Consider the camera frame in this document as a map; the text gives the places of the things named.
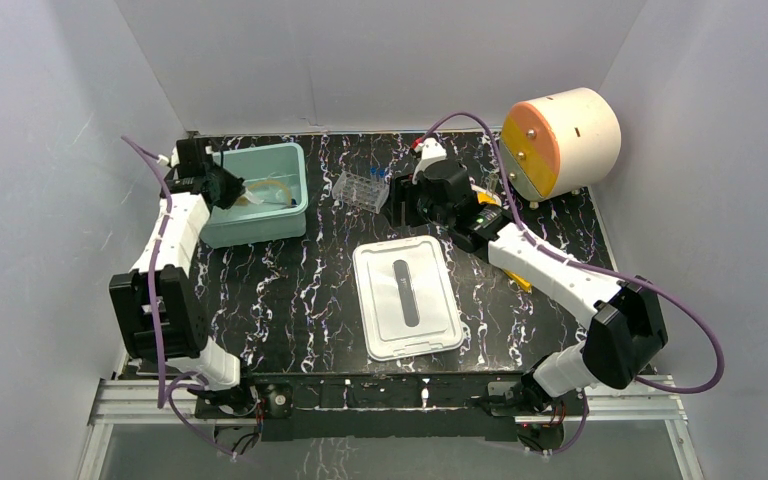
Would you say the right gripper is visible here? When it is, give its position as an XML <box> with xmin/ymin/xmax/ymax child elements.
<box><xmin>379</xmin><ymin>173</ymin><xmax>453</xmax><ymax>231</ymax></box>

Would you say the clear test tube blue cap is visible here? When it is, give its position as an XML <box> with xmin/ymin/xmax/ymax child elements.
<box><xmin>369</xmin><ymin>167</ymin><xmax>387</xmax><ymax>185</ymax></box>

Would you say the clear plastic well plate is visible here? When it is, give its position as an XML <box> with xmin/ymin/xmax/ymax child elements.
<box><xmin>331</xmin><ymin>172</ymin><xmax>389</xmax><ymax>214</ymax></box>

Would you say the white plastic box lid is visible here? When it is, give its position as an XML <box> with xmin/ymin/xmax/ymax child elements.
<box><xmin>352</xmin><ymin>235</ymin><xmax>465</xmax><ymax>362</ymax></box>

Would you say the small white plastic bag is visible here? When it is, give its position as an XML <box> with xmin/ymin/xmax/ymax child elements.
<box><xmin>241</xmin><ymin>189</ymin><xmax>265</xmax><ymax>205</ymax></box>

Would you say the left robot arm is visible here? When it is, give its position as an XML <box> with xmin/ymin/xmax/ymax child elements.
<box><xmin>109</xmin><ymin>137</ymin><xmax>259</xmax><ymax>416</ymax></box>

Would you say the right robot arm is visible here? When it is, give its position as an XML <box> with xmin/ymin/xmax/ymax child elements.
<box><xmin>384</xmin><ymin>160</ymin><xmax>668</xmax><ymax>414</ymax></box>

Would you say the teal plastic bin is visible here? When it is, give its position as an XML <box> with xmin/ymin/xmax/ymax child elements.
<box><xmin>200</xmin><ymin>142</ymin><xmax>309</xmax><ymax>249</ymax></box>

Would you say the yellow test tube rack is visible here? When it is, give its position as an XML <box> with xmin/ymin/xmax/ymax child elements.
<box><xmin>472</xmin><ymin>185</ymin><xmax>532</xmax><ymax>293</ymax></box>

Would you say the cylindrical drawer cabinet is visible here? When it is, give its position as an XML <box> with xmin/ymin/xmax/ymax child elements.
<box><xmin>499</xmin><ymin>87</ymin><xmax>622</xmax><ymax>209</ymax></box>

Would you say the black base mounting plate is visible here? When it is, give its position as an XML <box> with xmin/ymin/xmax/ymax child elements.
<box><xmin>195</xmin><ymin>371</ymin><xmax>584</xmax><ymax>451</ymax></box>

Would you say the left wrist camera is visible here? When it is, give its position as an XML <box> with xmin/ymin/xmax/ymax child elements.
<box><xmin>155</xmin><ymin>148</ymin><xmax>188</xmax><ymax>171</ymax></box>

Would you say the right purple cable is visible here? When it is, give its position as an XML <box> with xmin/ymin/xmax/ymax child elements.
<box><xmin>413</xmin><ymin>111</ymin><xmax>726</xmax><ymax>395</ymax></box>

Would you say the purple cable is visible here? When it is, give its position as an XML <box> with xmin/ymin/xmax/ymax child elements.
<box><xmin>413</xmin><ymin>111</ymin><xmax>726</xmax><ymax>395</ymax></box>
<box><xmin>120</xmin><ymin>135</ymin><xmax>240</xmax><ymax>460</ymax></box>

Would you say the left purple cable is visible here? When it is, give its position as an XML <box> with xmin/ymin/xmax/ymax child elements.
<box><xmin>120</xmin><ymin>135</ymin><xmax>240</xmax><ymax>460</ymax></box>

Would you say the aluminium frame rail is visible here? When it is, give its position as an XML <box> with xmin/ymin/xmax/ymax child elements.
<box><xmin>89</xmin><ymin>380</ymin><xmax>688</xmax><ymax>426</ymax></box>

